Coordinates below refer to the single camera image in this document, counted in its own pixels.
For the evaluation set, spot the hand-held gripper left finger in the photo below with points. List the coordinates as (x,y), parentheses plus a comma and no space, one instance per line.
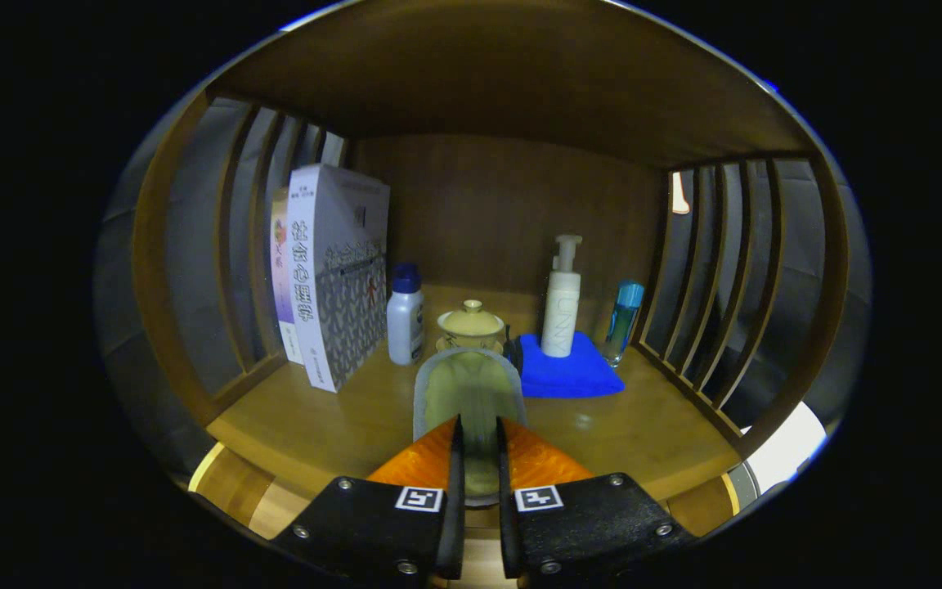
(365,523)

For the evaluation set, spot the thin purple book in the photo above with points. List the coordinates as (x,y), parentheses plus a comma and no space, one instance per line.
(280,278)

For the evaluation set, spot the folded blue cloth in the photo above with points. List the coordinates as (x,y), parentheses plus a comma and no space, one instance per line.
(569,376)

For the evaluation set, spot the yellow lidded teacup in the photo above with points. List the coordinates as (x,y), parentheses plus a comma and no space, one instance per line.
(471,323)

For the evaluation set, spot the thick white book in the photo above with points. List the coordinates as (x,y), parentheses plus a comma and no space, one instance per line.
(340,270)

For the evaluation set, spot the white pump bottle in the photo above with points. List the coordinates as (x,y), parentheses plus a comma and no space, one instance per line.
(561,311)

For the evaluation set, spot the wooden countertop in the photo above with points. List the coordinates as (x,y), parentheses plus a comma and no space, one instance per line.
(340,425)

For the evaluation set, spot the clear blue bottle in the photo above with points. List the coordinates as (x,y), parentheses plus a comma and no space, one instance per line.
(622,323)

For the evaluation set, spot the white bottle with blue cap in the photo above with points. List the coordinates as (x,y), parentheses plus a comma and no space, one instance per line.
(405,323)

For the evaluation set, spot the white drawer unit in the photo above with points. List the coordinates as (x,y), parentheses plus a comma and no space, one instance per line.
(790,450)

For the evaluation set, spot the brown wooden cabinet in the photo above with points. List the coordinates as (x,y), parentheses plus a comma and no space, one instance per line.
(504,74)

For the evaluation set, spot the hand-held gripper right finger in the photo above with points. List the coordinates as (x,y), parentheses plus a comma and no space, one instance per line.
(594,523)

